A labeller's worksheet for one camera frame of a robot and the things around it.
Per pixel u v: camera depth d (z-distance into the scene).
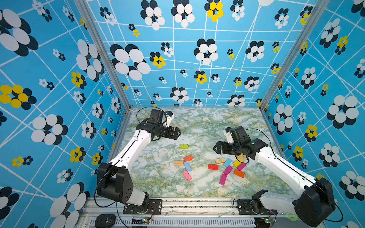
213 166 0.87
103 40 0.83
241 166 0.87
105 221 0.68
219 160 0.89
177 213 0.73
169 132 0.74
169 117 0.75
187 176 0.83
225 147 0.71
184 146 0.96
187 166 0.88
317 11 0.69
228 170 0.86
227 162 0.89
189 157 0.92
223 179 0.83
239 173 0.85
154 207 0.74
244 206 0.73
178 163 0.89
